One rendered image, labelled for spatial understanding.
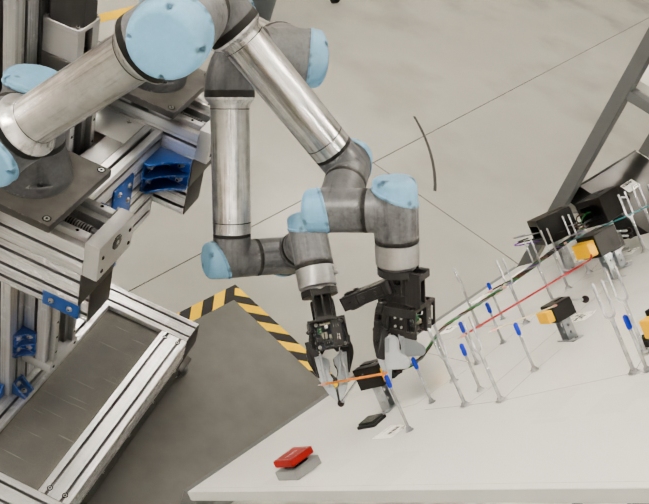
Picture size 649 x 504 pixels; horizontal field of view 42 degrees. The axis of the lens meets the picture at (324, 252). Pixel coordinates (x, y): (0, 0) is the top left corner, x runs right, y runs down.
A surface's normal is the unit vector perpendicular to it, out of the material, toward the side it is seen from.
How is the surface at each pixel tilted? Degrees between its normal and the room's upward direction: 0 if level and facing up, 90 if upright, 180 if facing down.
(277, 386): 0
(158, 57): 84
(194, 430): 0
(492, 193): 0
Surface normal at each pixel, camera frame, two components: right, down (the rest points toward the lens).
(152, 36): -0.07, 0.56
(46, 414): 0.25, -0.73
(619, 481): -0.40, -0.91
